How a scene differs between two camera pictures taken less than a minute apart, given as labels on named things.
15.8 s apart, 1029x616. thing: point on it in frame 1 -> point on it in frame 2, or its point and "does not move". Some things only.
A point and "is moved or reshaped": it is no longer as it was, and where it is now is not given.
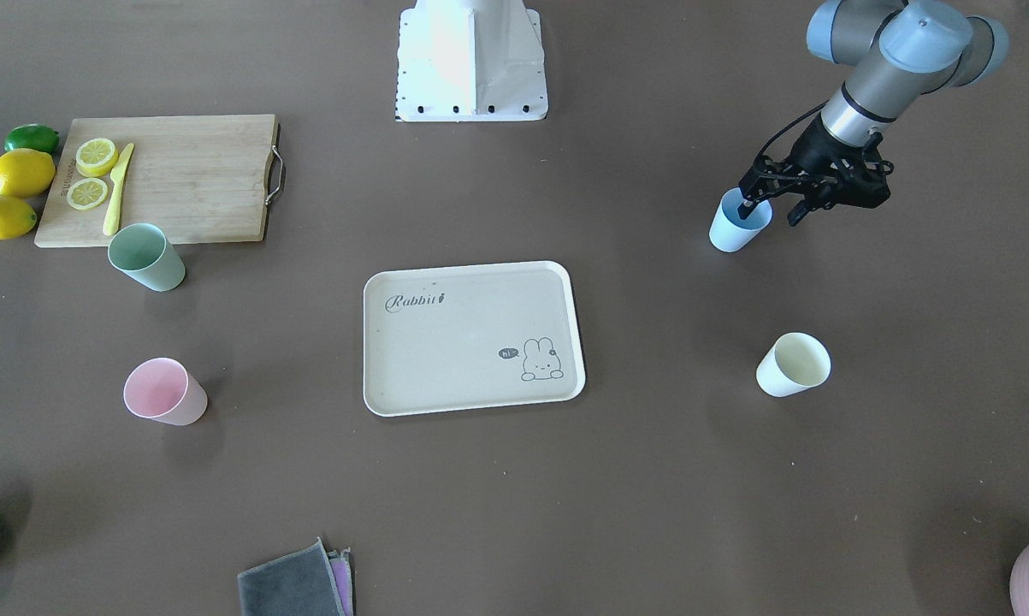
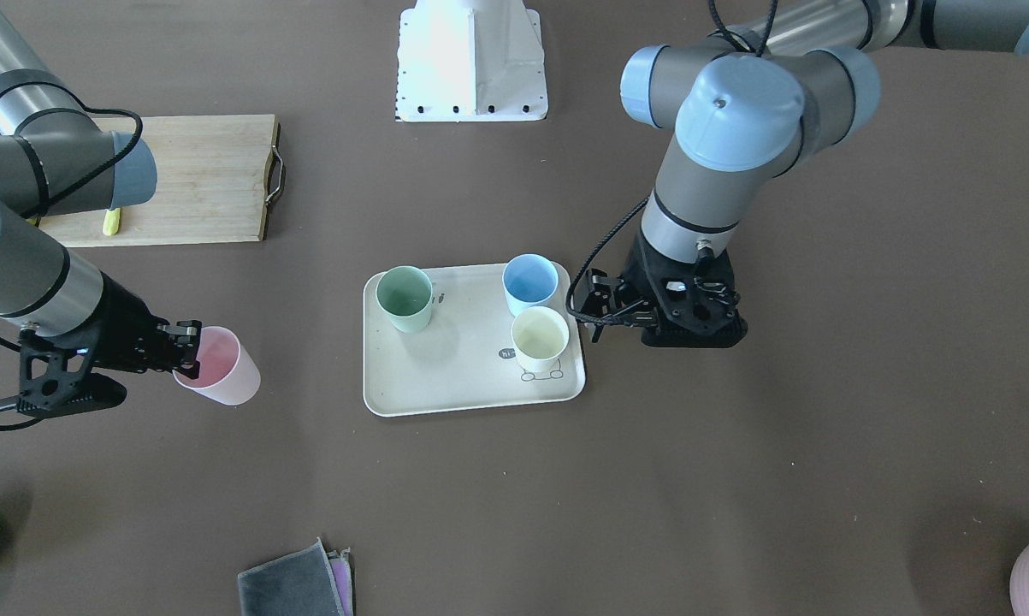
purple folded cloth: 341,568 does not move
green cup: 144,253 -> 405,294
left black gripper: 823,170 -> 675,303
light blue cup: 728,232 is moved or reshaped
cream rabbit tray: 470,337 does not move
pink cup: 163,390 -> 227,372
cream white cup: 795,363 -> 540,335
